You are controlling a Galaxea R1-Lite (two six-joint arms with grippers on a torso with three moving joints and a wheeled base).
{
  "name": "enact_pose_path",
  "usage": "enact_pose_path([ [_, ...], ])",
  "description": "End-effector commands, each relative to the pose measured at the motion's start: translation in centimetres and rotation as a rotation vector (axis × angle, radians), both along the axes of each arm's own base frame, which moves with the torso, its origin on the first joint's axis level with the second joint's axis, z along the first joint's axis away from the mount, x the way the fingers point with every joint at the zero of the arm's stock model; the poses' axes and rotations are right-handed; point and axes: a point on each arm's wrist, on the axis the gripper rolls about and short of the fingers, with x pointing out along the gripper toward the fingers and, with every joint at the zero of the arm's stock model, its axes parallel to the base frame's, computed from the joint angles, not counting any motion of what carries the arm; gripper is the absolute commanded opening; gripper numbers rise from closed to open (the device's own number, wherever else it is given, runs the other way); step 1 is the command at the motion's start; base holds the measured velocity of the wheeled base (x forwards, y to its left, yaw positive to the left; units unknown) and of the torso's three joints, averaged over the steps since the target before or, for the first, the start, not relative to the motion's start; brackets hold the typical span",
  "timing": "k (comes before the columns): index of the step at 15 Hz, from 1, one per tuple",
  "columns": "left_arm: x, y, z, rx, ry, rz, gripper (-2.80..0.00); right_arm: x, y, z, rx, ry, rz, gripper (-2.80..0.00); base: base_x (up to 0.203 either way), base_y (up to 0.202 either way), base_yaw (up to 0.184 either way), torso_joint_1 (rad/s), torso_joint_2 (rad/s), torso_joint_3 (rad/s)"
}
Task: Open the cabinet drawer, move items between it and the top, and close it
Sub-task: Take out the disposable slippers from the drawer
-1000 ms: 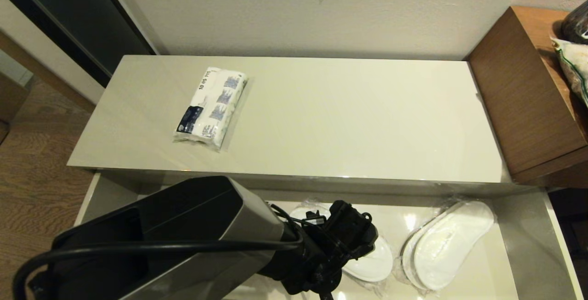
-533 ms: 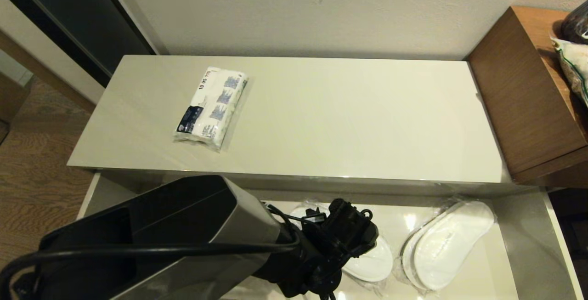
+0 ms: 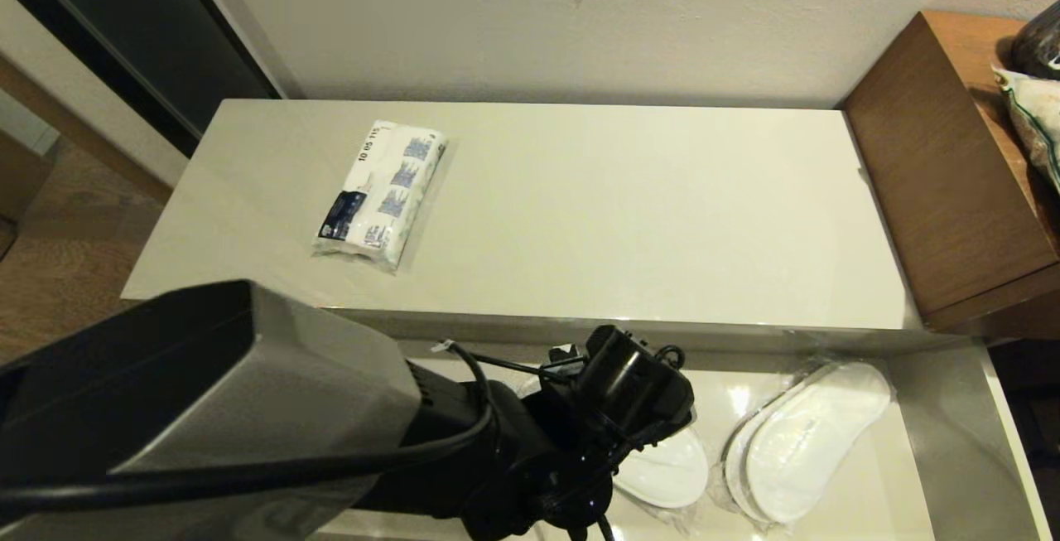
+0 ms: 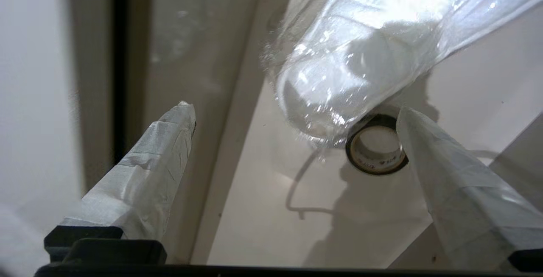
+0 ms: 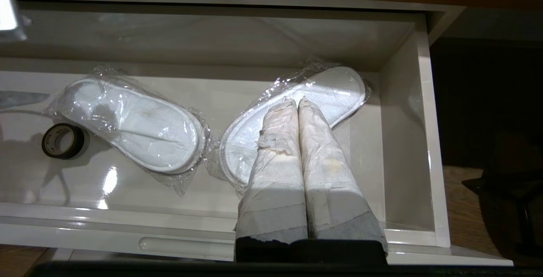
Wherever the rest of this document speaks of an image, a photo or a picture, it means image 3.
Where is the white bag green edge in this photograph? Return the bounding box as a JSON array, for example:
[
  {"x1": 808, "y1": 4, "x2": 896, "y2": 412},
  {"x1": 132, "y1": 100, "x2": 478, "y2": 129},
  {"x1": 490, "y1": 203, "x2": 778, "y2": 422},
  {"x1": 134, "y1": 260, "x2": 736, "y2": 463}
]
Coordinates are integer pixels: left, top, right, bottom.
[{"x1": 992, "y1": 67, "x2": 1060, "y2": 198}]

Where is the glossy white cabinet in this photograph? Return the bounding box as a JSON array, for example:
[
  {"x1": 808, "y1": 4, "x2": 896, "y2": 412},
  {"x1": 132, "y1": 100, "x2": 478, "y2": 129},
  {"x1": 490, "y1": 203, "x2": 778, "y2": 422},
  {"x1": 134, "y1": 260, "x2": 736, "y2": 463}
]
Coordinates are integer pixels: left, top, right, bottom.
[{"x1": 123, "y1": 99, "x2": 937, "y2": 355}]

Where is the glossy white drawer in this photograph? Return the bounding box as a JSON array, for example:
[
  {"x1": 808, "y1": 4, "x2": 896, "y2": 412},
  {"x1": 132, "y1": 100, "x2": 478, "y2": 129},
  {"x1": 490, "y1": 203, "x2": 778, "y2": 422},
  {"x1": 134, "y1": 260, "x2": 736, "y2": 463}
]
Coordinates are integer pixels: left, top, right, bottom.
[{"x1": 315, "y1": 309, "x2": 1053, "y2": 541}]

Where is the white door frame strip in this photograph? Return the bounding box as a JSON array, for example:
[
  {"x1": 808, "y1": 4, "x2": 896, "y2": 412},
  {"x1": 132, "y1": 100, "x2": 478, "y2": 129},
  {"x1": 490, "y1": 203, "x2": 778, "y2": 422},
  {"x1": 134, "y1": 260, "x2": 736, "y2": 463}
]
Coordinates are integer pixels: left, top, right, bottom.
[{"x1": 174, "y1": 0, "x2": 303, "y2": 100}]

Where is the dark plastic bag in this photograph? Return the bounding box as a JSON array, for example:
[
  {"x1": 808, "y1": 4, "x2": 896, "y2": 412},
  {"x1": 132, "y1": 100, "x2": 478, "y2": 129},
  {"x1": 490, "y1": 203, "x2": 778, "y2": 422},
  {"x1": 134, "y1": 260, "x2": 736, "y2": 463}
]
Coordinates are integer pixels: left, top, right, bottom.
[{"x1": 1009, "y1": 1, "x2": 1060, "y2": 82}]

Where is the brown wooden side table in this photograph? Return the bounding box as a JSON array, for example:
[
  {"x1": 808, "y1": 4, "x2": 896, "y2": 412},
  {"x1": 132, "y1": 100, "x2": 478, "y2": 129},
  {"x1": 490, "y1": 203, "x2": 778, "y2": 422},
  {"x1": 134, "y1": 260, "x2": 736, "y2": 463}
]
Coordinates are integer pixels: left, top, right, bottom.
[{"x1": 836, "y1": 11, "x2": 1060, "y2": 341}]

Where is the white disposable slipper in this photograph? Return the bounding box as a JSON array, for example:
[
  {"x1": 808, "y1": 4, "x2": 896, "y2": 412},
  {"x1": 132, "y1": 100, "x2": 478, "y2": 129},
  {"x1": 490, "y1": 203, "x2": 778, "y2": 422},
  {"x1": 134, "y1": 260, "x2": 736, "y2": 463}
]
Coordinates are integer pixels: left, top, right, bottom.
[
  {"x1": 518, "y1": 374, "x2": 711, "y2": 512},
  {"x1": 745, "y1": 361, "x2": 894, "y2": 524},
  {"x1": 722, "y1": 421, "x2": 759, "y2": 523}
]

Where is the white tissue pack blue print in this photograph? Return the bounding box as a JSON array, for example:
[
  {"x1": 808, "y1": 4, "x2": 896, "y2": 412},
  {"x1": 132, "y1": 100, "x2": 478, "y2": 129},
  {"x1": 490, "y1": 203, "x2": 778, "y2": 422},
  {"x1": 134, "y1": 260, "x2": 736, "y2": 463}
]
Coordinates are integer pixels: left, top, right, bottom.
[{"x1": 312, "y1": 119, "x2": 448, "y2": 274}]

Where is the brown wooden baseboard strip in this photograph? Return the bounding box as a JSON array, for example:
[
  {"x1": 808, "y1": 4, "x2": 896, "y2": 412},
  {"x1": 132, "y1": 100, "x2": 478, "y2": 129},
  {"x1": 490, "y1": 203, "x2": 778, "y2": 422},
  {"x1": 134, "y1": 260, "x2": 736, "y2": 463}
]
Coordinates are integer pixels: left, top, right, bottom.
[{"x1": 0, "y1": 56, "x2": 172, "y2": 206}]

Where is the brown box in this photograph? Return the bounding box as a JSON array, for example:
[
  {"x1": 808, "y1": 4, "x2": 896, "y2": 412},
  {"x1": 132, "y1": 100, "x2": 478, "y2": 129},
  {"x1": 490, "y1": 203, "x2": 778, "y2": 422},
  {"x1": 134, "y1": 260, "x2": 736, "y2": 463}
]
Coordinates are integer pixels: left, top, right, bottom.
[{"x1": 0, "y1": 133, "x2": 52, "y2": 227}]

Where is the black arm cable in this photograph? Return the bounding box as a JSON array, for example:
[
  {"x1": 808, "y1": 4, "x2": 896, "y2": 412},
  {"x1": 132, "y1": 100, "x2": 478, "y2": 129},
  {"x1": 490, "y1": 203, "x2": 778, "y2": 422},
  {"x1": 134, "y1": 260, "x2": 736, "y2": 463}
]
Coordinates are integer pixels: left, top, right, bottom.
[{"x1": 0, "y1": 341, "x2": 498, "y2": 519}]

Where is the dark door panel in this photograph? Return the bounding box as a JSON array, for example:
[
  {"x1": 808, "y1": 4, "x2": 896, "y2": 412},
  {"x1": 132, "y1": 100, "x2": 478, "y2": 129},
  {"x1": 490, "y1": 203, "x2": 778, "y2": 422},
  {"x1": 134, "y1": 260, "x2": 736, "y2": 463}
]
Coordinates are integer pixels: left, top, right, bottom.
[{"x1": 0, "y1": 0, "x2": 282, "y2": 159}]

